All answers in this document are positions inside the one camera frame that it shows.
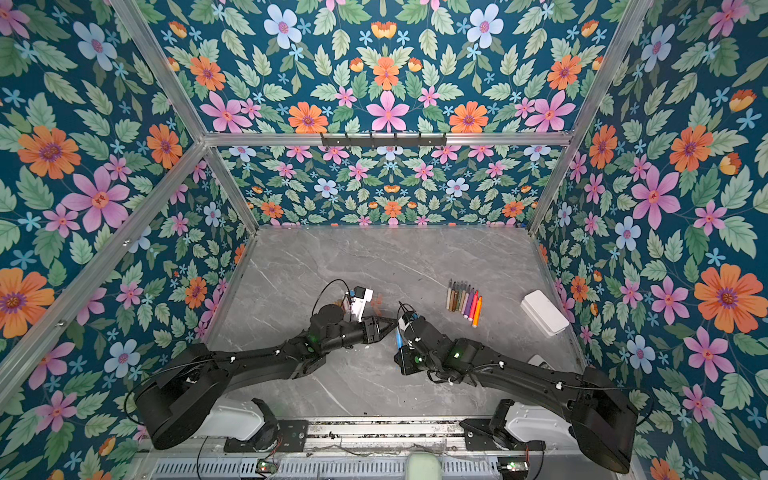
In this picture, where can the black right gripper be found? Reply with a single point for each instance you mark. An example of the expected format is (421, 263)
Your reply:
(402, 355)

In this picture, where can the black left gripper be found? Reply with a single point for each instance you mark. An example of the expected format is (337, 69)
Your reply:
(372, 330)

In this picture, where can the blue highlighter pen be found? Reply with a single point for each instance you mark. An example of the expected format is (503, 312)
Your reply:
(399, 340)

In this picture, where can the pink pen gold cap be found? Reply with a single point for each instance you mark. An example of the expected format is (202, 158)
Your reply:
(466, 294)

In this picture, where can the orange highlighter pen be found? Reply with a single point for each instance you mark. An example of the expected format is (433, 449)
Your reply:
(477, 311)

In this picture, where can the purple highlighter pen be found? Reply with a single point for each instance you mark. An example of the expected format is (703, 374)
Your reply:
(468, 303)

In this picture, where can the red highlighter pen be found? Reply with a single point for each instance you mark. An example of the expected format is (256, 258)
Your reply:
(472, 306)

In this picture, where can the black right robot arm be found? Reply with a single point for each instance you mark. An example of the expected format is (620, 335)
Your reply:
(601, 417)

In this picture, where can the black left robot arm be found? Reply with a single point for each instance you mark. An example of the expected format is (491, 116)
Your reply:
(174, 403)

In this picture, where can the white remote control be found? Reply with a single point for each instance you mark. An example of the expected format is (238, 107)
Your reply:
(538, 361)

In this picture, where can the pale green rounded object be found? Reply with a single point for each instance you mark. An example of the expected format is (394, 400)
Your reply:
(423, 466)

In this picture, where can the white rectangular box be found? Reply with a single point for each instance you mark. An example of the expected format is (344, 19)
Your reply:
(544, 313)

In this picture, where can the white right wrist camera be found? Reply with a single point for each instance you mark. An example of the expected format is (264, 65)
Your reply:
(406, 319)

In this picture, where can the black hook rail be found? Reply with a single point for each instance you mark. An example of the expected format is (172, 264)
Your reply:
(371, 140)

